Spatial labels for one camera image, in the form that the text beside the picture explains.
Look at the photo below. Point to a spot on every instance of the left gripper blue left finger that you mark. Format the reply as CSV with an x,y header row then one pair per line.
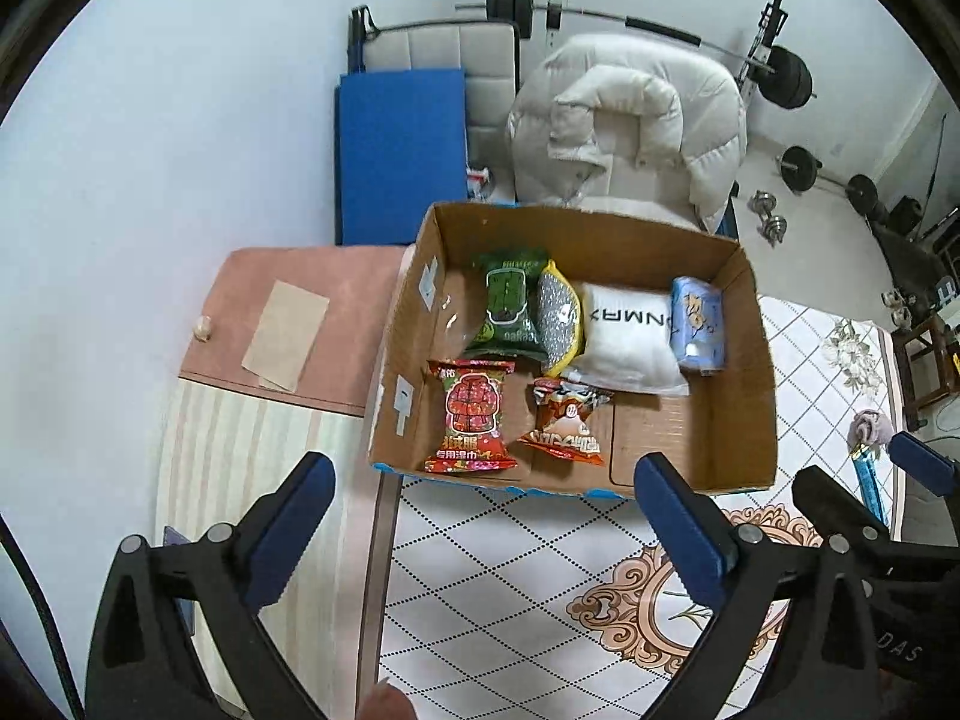
x,y
277,529

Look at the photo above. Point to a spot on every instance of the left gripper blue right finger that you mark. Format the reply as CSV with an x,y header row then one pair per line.
x,y
694,533

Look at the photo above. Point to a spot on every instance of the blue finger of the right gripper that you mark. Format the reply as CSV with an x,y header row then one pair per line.
x,y
935,471

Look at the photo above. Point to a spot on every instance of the orange snack packet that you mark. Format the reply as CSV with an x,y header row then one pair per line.
x,y
563,410

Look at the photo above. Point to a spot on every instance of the light blue tissue pack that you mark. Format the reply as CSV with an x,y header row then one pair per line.
x,y
697,328

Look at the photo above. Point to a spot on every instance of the white towel pack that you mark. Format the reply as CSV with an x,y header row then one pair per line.
x,y
627,343

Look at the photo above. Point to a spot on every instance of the red snack packet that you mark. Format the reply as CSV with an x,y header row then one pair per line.
x,y
473,395

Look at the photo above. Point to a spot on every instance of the yellow silver scrub sponge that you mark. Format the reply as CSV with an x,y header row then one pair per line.
x,y
559,320

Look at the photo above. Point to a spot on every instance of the green wet wipes pack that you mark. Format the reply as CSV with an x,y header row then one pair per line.
x,y
509,325

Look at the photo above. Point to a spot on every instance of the blue long tube packet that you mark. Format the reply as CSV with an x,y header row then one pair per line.
x,y
864,458

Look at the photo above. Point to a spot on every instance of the grey plush toy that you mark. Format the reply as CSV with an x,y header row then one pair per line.
x,y
869,430

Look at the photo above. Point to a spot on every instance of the blue phone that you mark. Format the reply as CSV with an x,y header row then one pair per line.
x,y
172,537

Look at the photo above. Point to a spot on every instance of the striped beige mat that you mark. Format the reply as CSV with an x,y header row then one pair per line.
x,y
221,451

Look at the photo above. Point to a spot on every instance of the dark wooden chair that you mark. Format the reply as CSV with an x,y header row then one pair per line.
x,y
926,359

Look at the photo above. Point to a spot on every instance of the beige paper sheet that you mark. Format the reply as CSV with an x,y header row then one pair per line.
x,y
285,335

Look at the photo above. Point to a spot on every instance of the open cardboard box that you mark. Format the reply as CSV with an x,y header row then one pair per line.
x,y
721,437

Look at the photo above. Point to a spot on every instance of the chrome dumbbell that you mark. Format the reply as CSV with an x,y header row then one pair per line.
x,y
773,229
762,203

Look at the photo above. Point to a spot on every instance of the barbell on floor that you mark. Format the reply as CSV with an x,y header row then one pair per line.
x,y
801,171

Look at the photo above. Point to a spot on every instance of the barbell on rack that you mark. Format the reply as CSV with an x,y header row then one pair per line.
x,y
780,75

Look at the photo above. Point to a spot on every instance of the blue folded mat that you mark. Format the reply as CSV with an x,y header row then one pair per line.
x,y
400,146

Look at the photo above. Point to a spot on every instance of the white puffer jacket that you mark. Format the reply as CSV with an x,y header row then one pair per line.
x,y
631,126

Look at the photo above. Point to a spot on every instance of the beige padded chair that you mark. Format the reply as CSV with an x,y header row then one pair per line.
x,y
487,52

